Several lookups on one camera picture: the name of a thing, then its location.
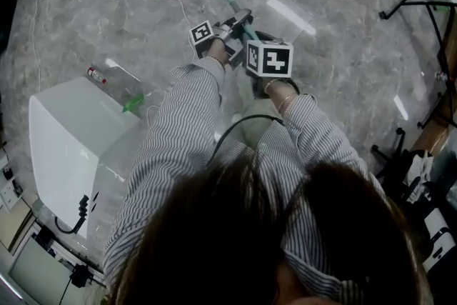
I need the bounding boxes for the white and black device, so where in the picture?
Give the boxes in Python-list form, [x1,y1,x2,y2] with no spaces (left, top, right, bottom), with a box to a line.
[422,206,457,274]

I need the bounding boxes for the gold bracelet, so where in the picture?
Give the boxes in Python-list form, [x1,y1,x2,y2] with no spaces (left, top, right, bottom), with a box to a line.
[264,78,283,94]
[277,92,298,114]

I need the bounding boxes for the person's left forearm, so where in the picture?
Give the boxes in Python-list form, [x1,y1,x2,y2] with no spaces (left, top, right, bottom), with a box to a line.
[142,41,229,169]

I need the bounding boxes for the small red-capped bottle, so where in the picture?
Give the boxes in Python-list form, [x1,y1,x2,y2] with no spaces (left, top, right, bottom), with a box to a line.
[86,66,108,85]

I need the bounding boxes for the white box cabinet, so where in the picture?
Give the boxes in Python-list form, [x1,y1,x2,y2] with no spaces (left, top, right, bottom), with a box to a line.
[28,76,144,241]

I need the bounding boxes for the green plastic object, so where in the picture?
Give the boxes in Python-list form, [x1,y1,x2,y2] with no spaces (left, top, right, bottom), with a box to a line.
[122,92,146,114]

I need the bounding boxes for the person's grey-green trousers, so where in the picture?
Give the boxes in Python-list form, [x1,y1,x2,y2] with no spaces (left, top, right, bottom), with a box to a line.
[231,81,286,151]

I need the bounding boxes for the person's right forearm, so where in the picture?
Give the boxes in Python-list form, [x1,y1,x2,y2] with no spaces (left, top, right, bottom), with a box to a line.
[263,76,361,172]

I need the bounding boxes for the black chair base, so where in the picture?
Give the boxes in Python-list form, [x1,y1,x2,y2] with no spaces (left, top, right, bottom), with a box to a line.
[370,127,410,178]

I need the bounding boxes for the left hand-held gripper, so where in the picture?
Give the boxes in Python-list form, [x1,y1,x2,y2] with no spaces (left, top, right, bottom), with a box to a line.
[189,9,255,70]

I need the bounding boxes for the black stand legs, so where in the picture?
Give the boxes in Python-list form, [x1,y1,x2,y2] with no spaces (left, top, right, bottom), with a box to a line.
[378,0,457,129]

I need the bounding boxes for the black headset cable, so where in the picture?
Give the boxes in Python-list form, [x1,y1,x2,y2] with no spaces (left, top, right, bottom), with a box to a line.
[204,114,286,169]

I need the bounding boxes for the person's striped shirt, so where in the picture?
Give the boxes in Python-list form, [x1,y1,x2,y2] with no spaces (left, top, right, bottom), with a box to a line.
[102,139,390,305]

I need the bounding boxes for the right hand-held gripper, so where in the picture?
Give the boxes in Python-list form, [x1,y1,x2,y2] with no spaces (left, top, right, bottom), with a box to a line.
[243,30,301,100]

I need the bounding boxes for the wooden table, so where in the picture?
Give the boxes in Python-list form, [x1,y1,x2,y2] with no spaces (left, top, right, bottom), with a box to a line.
[410,6,457,158]

